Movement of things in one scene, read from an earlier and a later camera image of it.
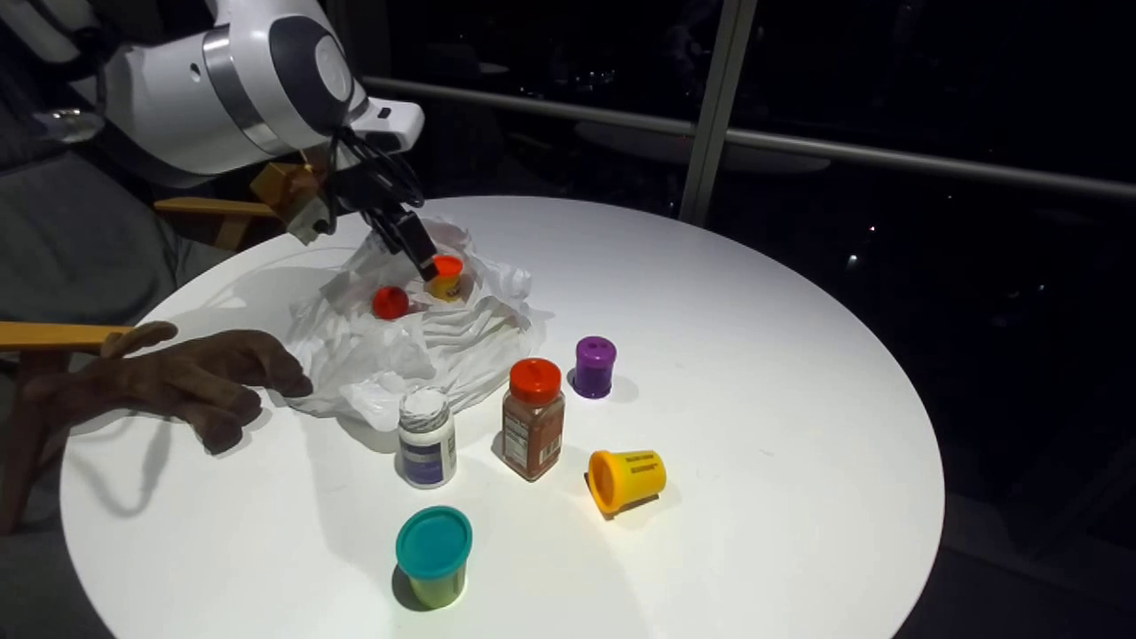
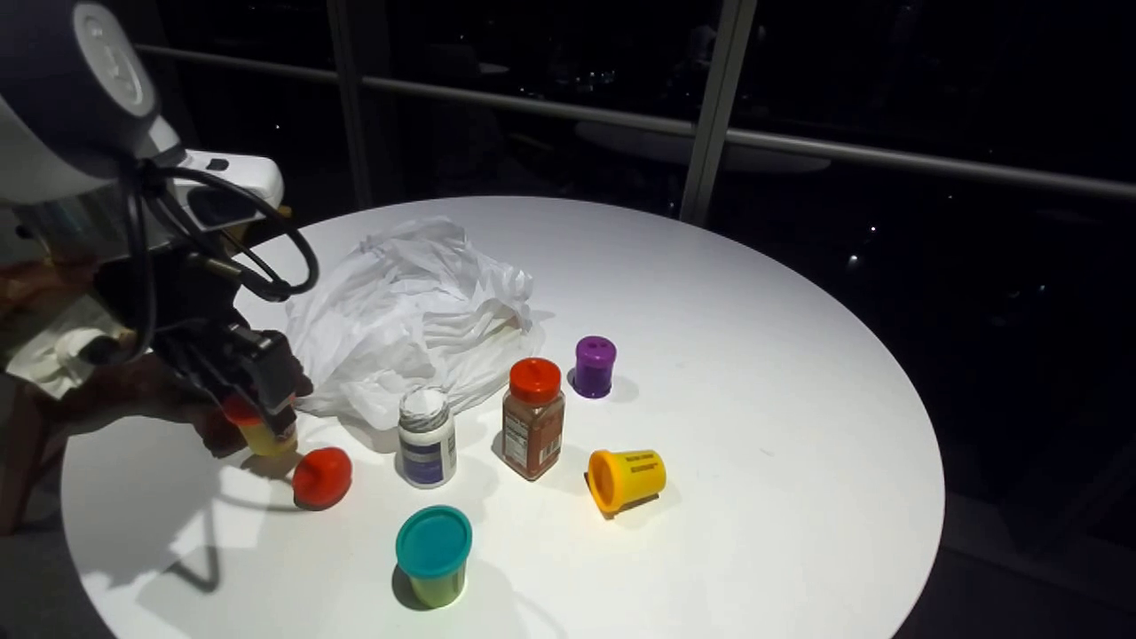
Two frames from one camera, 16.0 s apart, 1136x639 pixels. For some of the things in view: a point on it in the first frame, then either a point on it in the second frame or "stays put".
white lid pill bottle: (428, 448) stays put
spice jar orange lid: (530, 429) stays put
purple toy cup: (595, 368) stays put
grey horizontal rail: (769, 135) stays put
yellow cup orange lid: (622, 482) stays put
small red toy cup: (386, 304) → (319, 478)
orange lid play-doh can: (449, 274) → (270, 448)
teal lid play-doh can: (430, 553) stays put
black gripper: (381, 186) → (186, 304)
